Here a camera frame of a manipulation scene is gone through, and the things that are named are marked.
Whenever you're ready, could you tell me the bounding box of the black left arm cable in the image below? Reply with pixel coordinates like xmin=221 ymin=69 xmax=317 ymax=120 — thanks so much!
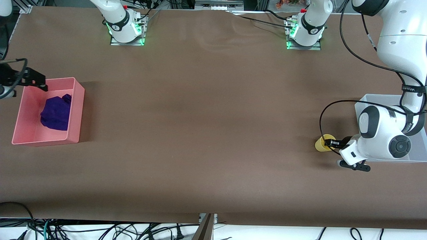
xmin=319 ymin=0 xmax=427 ymax=144

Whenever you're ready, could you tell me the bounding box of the grey metal leg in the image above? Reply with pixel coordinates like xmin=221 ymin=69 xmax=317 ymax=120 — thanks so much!
xmin=193 ymin=213 xmax=215 ymax=240

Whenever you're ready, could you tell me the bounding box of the clear plastic bin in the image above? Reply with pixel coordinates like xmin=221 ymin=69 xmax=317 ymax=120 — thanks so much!
xmin=354 ymin=94 xmax=427 ymax=163

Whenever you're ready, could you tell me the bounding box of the white power strip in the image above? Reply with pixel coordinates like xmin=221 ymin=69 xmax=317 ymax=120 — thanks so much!
xmin=195 ymin=0 xmax=245 ymax=10

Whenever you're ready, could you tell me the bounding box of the purple cloth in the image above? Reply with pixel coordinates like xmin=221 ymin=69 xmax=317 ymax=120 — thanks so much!
xmin=40 ymin=94 xmax=72 ymax=131

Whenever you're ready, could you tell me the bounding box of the pink plastic bin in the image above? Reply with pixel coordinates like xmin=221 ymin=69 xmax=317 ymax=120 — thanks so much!
xmin=12 ymin=77 xmax=85 ymax=146

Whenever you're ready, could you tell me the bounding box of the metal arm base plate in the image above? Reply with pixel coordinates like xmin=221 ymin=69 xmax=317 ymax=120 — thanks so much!
xmin=286 ymin=18 xmax=322 ymax=51
xmin=110 ymin=16 xmax=146 ymax=46

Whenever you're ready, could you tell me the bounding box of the yellow cup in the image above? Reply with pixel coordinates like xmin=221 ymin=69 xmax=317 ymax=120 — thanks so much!
xmin=315 ymin=134 xmax=337 ymax=152

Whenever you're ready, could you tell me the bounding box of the black cable on table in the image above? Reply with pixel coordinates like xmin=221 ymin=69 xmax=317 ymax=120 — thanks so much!
xmin=227 ymin=9 xmax=297 ymax=30

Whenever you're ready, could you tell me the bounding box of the brown table cover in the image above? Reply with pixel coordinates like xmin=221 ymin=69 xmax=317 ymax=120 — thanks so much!
xmin=0 ymin=6 xmax=427 ymax=230

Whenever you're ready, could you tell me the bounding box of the aluminium frame profile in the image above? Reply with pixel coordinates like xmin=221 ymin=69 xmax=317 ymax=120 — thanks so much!
xmin=18 ymin=0 xmax=45 ymax=14

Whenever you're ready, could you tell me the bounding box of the black looped floor cable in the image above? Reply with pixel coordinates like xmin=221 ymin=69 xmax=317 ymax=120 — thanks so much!
xmin=0 ymin=201 xmax=35 ymax=234

